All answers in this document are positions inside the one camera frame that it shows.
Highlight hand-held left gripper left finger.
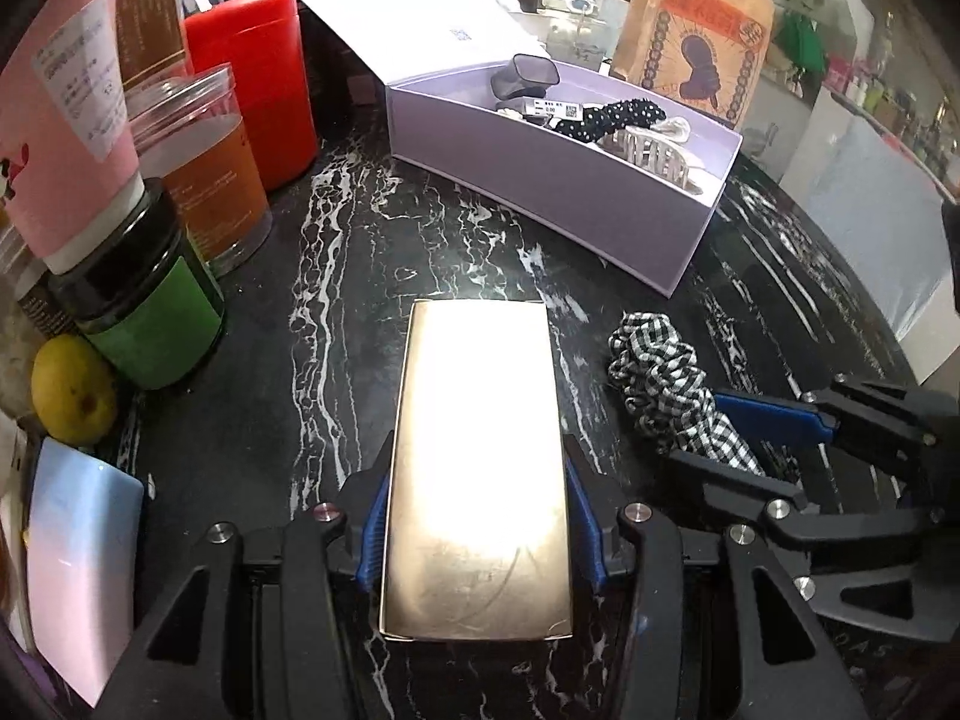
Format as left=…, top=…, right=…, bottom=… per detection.
left=131, top=431, right=395, bottom=720

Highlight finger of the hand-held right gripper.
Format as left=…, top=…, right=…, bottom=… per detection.
left=667, top=450, right=946, bottom=552
left=712, top=381, right=960, bottom=466

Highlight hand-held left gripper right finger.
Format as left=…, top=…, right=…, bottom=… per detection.
left=562, top=439, right=852, bottom=720

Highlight black white gingham scrunchie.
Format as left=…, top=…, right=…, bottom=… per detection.
left=606, top=311, right=766, bottom=477

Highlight gold box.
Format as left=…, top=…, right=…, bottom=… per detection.
left=379, top=298, right=575, bottom=642

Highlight white ribbed claw clip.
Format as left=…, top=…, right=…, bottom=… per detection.
left=600, top=124, right=710, bottom=196

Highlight black polka dot scrunchie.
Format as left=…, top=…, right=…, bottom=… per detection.
left=555, top=97, right=668, bottom=143

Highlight lavender gift box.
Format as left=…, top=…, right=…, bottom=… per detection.
left=276, top=0, right=743, bottom=295

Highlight smoky translucent claw clip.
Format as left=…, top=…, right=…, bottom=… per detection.
left=491, top=54, right=560, bottom=102

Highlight white cabinet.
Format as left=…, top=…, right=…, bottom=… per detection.
left=780, top=82, right=957, bottom=383

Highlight pastel blue pink box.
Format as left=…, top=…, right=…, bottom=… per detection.
left=26, top=437, right=145, bottom=706

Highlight dark jar green label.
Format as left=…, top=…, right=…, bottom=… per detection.
left=49, top=178, right=226, bottom=391

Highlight yellow lemon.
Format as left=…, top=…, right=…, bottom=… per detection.
left=31, top=335, right=121, bottom=447

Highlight row of bottles on shelf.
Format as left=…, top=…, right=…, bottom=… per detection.
left=825, top=15, right=960, bottom=181

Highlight green bag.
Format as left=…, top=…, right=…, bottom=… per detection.
left=776, top=11, right=826, bottom=80

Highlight printed brown paper bag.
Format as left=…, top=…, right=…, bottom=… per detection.
left=611, top=0, right=776, bottom=128

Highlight clear jar amber contents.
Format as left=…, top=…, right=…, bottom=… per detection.
left=124, top=64, right=275, bottom=278

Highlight dark spice jar silver lid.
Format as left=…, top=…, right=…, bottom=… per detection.
left=19, top=281, right=80, bottom=338

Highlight glass teapot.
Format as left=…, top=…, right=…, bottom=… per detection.
left=541, top=0, right=612, bottom=65

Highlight red canister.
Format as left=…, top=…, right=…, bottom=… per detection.
left=184, top=0, right=320, bottom=192

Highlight brown label clear jar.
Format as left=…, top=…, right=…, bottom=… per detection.
left=116, top=0, right=188, bottom=91

